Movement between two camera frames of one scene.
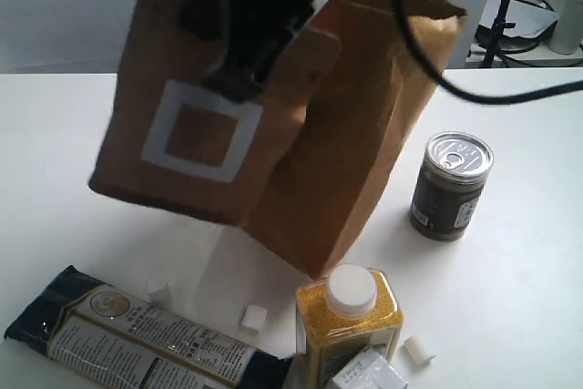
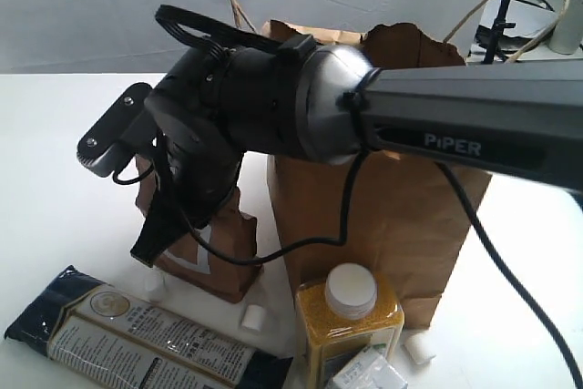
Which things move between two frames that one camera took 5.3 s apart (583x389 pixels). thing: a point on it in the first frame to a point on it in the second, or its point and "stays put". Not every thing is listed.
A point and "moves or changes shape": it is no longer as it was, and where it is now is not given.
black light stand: x=500 y=24 stays put
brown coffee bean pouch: x=175 y=141 moves or changes shape
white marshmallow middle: x=255 y=317 stays put
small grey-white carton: x=369 y=370 stays put
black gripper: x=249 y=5 to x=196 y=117
